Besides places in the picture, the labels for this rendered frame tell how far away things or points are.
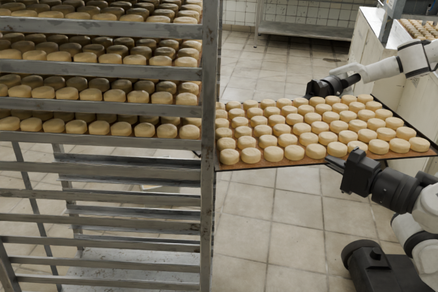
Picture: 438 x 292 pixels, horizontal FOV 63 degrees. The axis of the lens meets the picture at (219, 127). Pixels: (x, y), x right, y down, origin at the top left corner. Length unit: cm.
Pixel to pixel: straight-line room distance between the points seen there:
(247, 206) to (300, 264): 48
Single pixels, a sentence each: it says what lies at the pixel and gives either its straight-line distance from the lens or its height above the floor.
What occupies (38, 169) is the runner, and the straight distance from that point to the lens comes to 101.
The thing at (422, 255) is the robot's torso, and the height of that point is 55.
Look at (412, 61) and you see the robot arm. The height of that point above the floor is 111.
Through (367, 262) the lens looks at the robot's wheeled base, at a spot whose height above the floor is 21.
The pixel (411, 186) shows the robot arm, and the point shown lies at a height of 104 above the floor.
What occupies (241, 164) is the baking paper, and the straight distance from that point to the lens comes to 90.
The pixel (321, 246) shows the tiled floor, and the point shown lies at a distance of 211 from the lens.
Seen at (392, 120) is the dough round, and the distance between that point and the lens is 118.
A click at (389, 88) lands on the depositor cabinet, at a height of 57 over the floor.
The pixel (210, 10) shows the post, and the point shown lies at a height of 137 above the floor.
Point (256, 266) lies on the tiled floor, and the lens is 195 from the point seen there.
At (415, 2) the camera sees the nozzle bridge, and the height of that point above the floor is 111.
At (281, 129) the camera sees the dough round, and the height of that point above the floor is 100.
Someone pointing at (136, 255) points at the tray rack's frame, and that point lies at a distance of 180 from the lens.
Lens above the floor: 152
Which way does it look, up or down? 31 degrees down
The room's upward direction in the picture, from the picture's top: 2 degrees clockwise
